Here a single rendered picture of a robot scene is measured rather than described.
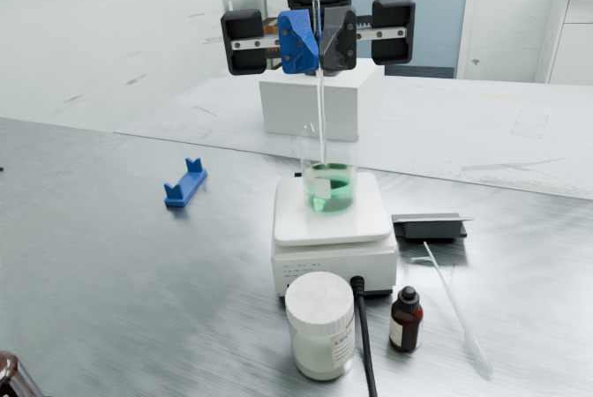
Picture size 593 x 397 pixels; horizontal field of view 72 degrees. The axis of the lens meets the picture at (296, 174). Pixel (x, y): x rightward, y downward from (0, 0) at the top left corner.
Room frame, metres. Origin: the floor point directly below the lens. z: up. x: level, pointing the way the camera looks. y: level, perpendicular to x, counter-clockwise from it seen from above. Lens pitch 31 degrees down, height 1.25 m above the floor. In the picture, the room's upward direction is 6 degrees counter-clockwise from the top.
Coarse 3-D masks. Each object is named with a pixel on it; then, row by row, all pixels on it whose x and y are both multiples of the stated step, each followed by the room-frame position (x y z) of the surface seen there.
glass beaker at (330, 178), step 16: (304, 128) 0.40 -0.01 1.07; (336, 128) 0.40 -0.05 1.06; (352, 128) 0.38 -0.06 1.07; (304, 144) 0.39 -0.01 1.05; (336, 144) 0.40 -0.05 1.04; (352, 144) 0.35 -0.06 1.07; (304, 160) 0.36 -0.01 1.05; (320, 160) 0.34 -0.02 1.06; (336, 160) 0.34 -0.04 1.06; (352, 160) 0.35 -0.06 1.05; (304, 176) 0.36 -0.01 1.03; (320, 176) 0.34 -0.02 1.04; (336, 176) 0.34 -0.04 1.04; (352, 176) 0.35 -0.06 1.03; (304, 192) 0.36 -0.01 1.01; (320, 192) 0.34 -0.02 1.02; (336, 192) 0.34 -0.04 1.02; (352, 192) 0.35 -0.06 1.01; (320, 208) 0.34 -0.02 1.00; (336, 208) 0.34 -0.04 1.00
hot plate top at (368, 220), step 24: (288, 192) 0.40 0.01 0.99; (360, 192) 0.38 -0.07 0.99; (288, 216) 0.35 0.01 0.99; (312, 216) 0.34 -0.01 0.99; (336, 216) 0.34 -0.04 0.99; (360, 216) 0.34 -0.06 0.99; (384, 216) 0.33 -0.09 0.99; (288, 240) 0.31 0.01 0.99; (312, 240) 0.31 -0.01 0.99; (336, 240) 0.31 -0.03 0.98; (360, 240) 0.31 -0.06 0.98
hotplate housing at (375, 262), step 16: (272, 240) 0.34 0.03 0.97; (384, 240) 0.32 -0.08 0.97; (272, 256) 0.31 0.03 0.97; (288, 256) 0.31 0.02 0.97; (304, 256) 0.31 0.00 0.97; (320, 256) 0.31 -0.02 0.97; (336, 256) 0.31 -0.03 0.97; (352, 256) 0.30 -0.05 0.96; (368, 256) 0.30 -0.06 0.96; (384, 256) 0.30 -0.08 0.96; (288, 272) 0.31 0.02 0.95; (304, 272) 0.31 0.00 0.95; (336, 272) 0.30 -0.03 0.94; (352, 272) 0.30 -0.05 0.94; (368, 272) 0.30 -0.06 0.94; (384, 272) 0.30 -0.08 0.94; (352, 288) 0.29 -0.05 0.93; (368, 288) 0.30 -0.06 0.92; (384, 288) 0.30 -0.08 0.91
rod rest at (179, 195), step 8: (200, 160) 0.61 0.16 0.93; (192, 168) 0.61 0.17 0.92; (200, 168) 0.60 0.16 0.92; (184, 176) 0.59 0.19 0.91; (192, 176) 0.59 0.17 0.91; (200, 176) 0.59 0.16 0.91; (168, 184) 0.53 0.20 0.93; (176, 184) 0.53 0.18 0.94; (184, 184) 0.57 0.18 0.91; (192, 184) 0.56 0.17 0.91; (168, 192) 0.53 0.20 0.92; (176, 192) 0.53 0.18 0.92; (184, 192) 0.54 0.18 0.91; (192, 192) 0.55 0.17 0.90; (168, 200) 0.52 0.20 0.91; (176, 200) 0.52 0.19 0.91; (184, 200) 0.52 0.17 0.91
